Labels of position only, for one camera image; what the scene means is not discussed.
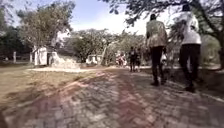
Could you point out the group of people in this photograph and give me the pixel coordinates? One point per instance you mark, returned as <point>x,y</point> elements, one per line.
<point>132,58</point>

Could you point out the row of trees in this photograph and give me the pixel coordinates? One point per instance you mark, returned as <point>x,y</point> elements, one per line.
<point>93,43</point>

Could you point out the red brick path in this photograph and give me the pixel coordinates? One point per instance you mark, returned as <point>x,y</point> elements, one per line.
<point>110,103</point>

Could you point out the pale sandy ground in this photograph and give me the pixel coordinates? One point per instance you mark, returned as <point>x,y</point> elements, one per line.
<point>63,70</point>

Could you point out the person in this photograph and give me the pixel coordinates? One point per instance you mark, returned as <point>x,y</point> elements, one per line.
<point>156,36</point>
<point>190,33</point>

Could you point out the small white building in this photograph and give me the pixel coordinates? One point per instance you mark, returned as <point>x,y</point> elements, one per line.
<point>41,56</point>

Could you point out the leafy tree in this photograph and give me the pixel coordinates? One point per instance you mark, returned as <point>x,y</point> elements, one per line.
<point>43,26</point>

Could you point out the dry grass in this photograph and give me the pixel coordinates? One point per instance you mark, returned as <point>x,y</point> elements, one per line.
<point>30,83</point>

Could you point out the dark trees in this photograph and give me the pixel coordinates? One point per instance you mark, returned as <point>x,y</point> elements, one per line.
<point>10,43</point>

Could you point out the large overhanging tree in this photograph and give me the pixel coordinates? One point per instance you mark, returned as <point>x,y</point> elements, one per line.
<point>213,20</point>

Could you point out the short post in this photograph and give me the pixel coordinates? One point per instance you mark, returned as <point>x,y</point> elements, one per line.
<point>14,57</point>

